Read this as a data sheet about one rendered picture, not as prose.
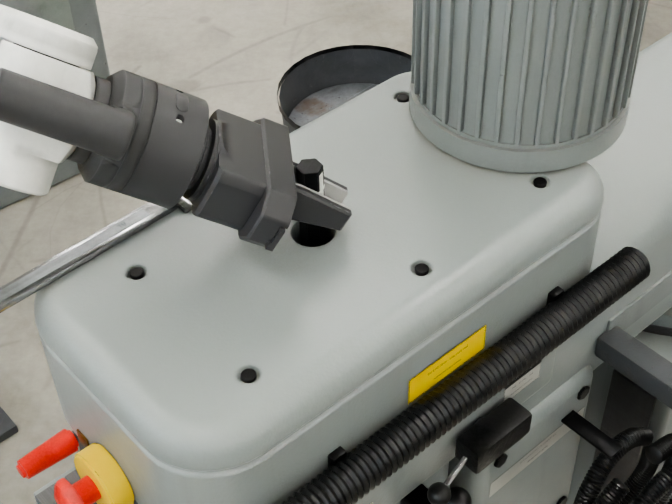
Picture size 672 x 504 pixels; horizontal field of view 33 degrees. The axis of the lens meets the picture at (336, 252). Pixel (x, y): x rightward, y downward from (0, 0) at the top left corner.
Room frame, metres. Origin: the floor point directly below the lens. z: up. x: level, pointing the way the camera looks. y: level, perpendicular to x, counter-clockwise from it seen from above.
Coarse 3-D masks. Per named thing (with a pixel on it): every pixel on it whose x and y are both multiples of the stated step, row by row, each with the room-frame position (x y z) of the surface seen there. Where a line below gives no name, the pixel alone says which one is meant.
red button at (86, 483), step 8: (64, 480) 0.52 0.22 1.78; (80, 480) 0.53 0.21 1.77; (88, 480) 0.53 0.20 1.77; (56, 488) 0.52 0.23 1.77; (64, 488) 0.51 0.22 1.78; (72, 488) 0.51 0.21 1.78; (80, 488) 0.52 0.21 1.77; (88, 488) 0.52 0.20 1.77; (96, 488) 0.52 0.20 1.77; (56, 496) 0.51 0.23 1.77; (64, 496) 0.51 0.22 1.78; (72, 496) 0.51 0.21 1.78; (80, 496) 0.51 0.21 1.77; (88, 496) 0.52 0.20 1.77; (96, 496) 0.52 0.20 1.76
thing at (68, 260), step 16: (144, 208) 0.71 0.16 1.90; (160, 208) 0.71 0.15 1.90; (176, 208) 0.71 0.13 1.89; (112, 224) 0.69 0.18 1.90; (128, 224) 0.69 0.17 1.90; (144, 224) 0.69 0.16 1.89; (96, 240) 0.67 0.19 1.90; (112, 240) 0.67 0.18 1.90; (64, 256) 0.66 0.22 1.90; (80, 256) 0.65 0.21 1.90; (96, 256) 0.66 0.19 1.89; (32, 272) 0.64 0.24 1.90; (48, 272) 0.64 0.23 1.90; (64, 272) 0.64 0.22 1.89; (0, 288) 0.62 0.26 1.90; (16, 288) 0.62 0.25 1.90; (32, 288) 0.62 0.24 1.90; (0, 304) 0.60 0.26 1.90
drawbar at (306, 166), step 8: (304, 160) 0.69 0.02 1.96; (312, 160) 0.69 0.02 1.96; (296, 168) 0.68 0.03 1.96; (304, 168) 0.68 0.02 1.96; (312, 168) 0.68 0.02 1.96; (320, 168) 0.68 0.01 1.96; (304, 176) 0.67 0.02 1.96; (312, 176) 0.67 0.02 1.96; (304, 184) 0.67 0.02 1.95; (312, 184) 0.67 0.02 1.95; (304, 224) 0.68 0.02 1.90; (304, 232) 0.68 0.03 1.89; (312, 232) 0.67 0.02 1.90; (320, 232) 0.68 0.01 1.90; (304, 240) 0.68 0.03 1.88; (312, 240) 0.67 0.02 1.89; (320, 240) 0.68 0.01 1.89
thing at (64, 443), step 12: (60, 432) 0.62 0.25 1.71; (72, 432) 0.63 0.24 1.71; (48, 444) 0.61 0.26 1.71; (60, 444) 0.61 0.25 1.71; (72, 444) 0.61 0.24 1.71; (24, 456) 0.60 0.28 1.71; (36, 456) 0.60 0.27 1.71; (48, 456) 0.60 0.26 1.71; (60, 456) 0.60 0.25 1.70; (24, 468) 0.59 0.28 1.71; (36, 468) 0.59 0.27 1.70
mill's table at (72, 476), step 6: (72, 468) 1.18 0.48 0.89; (66, 474) 1.17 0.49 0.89; (72, 474) 1.16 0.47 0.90; (78, 474) 1.16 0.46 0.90; (54, 480) 1.15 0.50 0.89; (72, 480) 1.14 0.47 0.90; (48, 486) 1.14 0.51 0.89; (36, 492) 1.13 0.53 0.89; (42, 492) 1.12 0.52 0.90; (48, 492) 1.12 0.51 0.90; (36, 498) 1.11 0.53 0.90; (42, 498) 1.11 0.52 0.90; (48, 498) 1.11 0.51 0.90; (54, 498) 1.11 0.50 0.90
